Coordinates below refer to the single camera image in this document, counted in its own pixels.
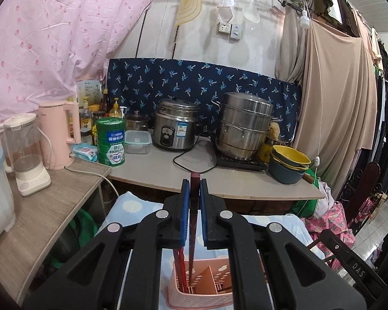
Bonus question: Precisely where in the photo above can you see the black power cord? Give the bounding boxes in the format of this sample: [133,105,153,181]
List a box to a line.
[173,150,217,174]

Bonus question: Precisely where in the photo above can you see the blue patterned tablecloth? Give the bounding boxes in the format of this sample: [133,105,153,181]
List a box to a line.
[94,191,325,310]

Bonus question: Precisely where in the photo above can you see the white slotted ladle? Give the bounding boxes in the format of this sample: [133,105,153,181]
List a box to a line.
[242,0,262,24]

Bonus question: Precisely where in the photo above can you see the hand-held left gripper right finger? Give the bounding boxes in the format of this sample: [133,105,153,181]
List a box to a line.
[199,178,368,310]

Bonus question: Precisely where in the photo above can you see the pink pineapple print cloth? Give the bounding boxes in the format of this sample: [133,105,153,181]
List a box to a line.
[302,200,356,272]

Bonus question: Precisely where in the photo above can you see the steel rice cooker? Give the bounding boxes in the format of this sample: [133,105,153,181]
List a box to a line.
[152,98,203,152]

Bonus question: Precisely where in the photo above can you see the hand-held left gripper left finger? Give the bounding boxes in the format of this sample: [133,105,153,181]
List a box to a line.
[23,178,191,310]

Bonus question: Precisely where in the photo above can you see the white carton box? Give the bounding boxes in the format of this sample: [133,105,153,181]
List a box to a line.
[76,80,103,109]

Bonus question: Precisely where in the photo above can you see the red chopstick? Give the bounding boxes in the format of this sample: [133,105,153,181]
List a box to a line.
[180,247,190,293]
[174,249,185,294]

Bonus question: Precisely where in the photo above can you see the yellow tin can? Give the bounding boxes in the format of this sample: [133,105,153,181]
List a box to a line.
[259,138,279,164]

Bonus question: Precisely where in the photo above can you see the maroon chopstick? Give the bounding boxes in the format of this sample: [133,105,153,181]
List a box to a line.
[188,172,202,272]

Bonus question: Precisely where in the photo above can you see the blue bowl yellow inside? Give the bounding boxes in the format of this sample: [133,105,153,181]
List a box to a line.
[270,157,310,172]
[271,145,311,166]

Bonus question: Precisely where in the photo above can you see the wooden side counter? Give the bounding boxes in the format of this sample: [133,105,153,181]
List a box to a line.
[0,160,112,301]

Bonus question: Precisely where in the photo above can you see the white mesh bag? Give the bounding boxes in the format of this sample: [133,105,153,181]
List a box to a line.
[217,0,235,23]

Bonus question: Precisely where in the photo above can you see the steel steamer pot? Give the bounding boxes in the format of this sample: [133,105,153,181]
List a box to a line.
[212,92,280,161]

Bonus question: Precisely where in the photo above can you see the glass food container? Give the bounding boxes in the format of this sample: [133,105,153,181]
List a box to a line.
[124,130,152,155]

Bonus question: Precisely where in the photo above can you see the pink electric kettle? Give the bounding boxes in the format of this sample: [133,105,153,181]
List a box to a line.
[39,100,82,171]

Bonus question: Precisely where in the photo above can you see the green milk powder can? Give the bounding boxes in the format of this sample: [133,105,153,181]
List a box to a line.
[95,118,126,168]

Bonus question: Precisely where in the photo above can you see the black induction cooker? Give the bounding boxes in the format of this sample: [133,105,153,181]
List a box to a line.
[215,153,268,172]

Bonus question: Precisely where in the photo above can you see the clear sauce bottle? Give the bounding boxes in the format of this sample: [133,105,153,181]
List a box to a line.
[79,105,93,134]

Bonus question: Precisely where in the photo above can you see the blue wet wipes packet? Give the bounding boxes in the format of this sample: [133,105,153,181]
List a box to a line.
[72,144,99,162]

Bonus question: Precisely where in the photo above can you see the small red label bottle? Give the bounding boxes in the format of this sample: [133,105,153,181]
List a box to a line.
[66,98,76,136]

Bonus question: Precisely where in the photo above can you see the pink perforated utensil basket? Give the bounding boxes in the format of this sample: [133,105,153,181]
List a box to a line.
[166,258,266,310]

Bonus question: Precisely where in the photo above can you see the grey board counter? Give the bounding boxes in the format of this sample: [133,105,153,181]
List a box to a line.
[108,136,326,201]

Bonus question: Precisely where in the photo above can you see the white blender clear jar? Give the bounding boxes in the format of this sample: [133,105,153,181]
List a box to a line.
[0,114,52,197]

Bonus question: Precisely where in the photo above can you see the dark wooden chair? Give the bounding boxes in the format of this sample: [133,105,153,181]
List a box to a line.
[338,162,383,230]

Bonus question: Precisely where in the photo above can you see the navy patterned cloth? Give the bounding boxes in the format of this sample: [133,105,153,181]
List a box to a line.
[105,57,303,146]

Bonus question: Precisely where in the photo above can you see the small steel lidded pot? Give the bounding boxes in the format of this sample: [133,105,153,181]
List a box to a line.
[124,110,151,133]

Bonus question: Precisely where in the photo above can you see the green plastic basin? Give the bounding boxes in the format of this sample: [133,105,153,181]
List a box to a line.
[48,208,99,265]

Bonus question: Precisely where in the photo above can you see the yellow pump bottle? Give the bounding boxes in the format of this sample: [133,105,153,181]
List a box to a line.
[109,98,123,119]

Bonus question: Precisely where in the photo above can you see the white kettle power cord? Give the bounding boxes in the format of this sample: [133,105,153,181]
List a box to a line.
[65,165,117,201]

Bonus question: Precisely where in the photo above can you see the beige curtain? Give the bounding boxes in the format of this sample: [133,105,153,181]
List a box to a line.
[275,5,379,197]

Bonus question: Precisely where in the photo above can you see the yellow cutting mat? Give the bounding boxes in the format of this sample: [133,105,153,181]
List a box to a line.
[176,0,208,28]

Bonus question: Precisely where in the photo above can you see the pink spotted curtain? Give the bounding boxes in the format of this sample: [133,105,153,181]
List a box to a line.
[0,0,156,136]

